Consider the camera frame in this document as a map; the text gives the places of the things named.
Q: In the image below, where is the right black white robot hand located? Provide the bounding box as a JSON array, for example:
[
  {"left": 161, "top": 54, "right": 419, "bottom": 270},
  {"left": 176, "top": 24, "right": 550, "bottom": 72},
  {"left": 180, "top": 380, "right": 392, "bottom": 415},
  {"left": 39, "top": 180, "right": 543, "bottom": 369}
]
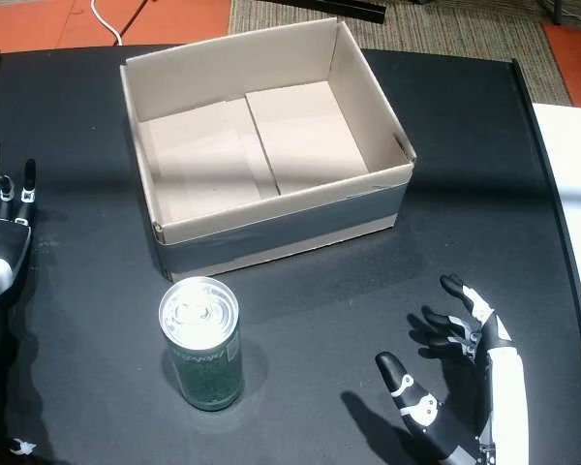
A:
[{"left": 375, "top": 273, "right": 532, "bottom": 465}]

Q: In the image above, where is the thin black cable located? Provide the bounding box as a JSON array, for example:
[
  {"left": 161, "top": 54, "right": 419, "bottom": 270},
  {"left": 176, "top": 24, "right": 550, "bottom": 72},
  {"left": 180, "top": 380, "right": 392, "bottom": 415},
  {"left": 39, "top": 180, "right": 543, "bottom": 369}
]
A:
[{"left": 118, "top": 0, "right": 149, "bottom": 35}]

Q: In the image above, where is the white table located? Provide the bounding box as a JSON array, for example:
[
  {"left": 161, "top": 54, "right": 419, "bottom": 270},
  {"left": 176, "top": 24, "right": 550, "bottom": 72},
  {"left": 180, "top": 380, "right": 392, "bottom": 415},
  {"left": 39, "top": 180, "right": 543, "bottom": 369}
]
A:
[{"left": 532, "top": 102, "right": 581, "bottom": 338}]

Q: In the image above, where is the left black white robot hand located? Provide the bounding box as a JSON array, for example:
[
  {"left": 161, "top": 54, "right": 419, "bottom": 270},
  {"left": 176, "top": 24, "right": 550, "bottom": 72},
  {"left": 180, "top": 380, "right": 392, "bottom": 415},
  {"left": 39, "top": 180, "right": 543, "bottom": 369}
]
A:
[{"left": 0, "top": 139, "right": 39, "bottom": 304}]

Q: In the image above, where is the open cardboard box grey tape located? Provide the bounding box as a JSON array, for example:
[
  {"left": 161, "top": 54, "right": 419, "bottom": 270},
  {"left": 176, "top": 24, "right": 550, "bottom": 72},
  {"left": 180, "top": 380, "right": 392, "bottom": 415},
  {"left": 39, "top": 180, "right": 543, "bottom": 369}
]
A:
[{"left": 119, "top": 16, "right": 417, "bottom": 285}]

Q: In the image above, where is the black metal leg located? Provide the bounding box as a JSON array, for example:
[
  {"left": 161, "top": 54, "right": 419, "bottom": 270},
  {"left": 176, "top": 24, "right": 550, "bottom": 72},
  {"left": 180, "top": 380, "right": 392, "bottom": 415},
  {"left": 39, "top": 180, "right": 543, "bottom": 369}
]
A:
[{"left": 536, "top": 0, "right": 564, "bottom": 26}]

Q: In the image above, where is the black flat bar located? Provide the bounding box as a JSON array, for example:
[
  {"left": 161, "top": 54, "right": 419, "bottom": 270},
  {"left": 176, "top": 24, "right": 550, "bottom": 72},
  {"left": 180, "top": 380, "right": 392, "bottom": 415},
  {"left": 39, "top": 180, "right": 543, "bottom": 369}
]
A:
[{"left": 265, "top": 0, "right": 387, "bottom": 26}]

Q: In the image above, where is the white cable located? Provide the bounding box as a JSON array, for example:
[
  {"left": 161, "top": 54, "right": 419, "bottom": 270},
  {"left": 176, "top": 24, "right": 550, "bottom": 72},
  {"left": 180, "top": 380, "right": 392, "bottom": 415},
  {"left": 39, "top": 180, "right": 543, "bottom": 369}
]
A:
[{"left": 90, "top": 0, "right": 123, "bottom": 46}]

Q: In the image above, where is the green drink can silver lid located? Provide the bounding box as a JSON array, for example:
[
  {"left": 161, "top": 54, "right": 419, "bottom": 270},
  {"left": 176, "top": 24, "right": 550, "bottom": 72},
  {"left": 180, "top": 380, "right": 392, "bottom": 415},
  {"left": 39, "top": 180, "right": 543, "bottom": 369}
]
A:
[{"left": 158, "top": 275, "right": 247, "bottom": 413}]

